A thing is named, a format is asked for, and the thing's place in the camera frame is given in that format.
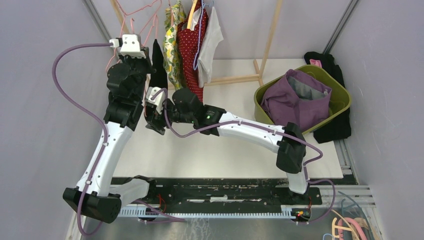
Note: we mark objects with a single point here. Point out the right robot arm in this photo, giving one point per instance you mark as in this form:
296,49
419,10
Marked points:
185,116

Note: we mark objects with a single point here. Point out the pile of spare hangers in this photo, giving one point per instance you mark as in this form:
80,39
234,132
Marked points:
350,217

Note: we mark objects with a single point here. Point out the white garment on rack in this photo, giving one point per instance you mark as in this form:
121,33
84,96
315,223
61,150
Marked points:
213,36

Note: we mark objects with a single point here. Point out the black garment behind basket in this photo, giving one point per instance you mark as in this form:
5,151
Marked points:
339,128

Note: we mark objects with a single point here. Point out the white slotted cable duct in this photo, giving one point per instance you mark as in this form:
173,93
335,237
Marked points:
135,211

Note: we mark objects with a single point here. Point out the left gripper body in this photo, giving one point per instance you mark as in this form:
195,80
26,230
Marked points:
139,65

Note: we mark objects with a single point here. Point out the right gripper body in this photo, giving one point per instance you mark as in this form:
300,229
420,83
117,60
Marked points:
156,119

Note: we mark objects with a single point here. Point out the left aluminium frame post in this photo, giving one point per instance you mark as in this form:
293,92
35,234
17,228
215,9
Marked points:
96,17

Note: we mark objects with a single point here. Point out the wooden clothes rack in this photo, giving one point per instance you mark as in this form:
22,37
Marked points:
248,28

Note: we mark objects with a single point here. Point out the black skirt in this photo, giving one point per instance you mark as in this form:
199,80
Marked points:
159,78

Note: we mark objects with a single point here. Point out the purple pleated skirt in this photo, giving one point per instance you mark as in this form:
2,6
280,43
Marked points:
298,98

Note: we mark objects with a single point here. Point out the red polka dot skirt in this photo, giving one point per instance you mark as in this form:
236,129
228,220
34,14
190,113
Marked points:
187,45

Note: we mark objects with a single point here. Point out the right aluminium frame post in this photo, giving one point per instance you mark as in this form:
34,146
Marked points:
340,25

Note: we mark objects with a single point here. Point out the lemon print skirt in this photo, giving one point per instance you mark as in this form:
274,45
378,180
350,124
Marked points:
172,61

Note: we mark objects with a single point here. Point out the olive green plastic basket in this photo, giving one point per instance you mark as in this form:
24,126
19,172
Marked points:
340,99

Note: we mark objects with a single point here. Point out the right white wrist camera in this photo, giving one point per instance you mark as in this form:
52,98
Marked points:
155,99

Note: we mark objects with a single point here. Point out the aluminium frame post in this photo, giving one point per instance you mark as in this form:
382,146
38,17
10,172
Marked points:
96,17
340,25

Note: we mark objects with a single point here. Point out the blue wire hanger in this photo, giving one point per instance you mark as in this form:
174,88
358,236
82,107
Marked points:
202,8

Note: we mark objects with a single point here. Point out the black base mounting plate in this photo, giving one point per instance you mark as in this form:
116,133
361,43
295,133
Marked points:
227,195

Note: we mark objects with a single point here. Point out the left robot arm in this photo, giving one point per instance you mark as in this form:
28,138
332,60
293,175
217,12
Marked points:
94,195

